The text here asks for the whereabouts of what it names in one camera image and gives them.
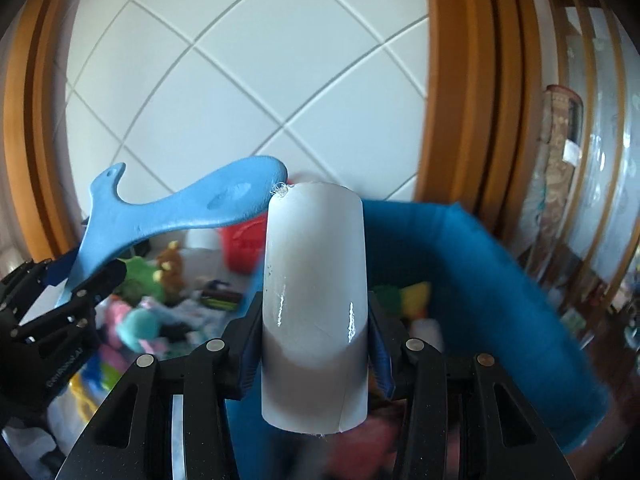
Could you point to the blue fabric storage bin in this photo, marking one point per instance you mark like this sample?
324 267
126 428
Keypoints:
475 285

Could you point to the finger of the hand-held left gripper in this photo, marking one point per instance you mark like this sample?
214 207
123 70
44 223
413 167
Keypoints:
52 273
95 287

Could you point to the red toy suitcase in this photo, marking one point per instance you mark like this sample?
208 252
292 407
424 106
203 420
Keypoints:
240 247

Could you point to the white round container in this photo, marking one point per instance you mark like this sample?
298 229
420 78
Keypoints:
206 240

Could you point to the dark brown flat box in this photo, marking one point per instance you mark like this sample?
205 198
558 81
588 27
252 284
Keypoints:
222 300

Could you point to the blue plastic shoehorn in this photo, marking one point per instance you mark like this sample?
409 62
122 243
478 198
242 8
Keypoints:
165 210

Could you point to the white cardboard tube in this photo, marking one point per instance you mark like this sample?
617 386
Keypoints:
315 285

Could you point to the brown bear plush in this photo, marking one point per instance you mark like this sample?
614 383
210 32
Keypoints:
170 265

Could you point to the wooden glass door cabinet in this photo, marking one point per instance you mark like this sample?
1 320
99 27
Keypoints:
595 160

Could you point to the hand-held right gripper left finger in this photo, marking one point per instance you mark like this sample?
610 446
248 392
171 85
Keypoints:
248 360

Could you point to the green dinosaur plush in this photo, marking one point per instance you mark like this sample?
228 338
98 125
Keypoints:
142 277

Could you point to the rolled patterned carpet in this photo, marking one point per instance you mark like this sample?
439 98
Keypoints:
560 160

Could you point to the pig plush in teal dress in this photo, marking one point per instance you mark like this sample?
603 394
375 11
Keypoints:
140 327

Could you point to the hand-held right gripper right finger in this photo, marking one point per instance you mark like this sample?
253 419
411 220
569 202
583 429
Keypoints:
380 360

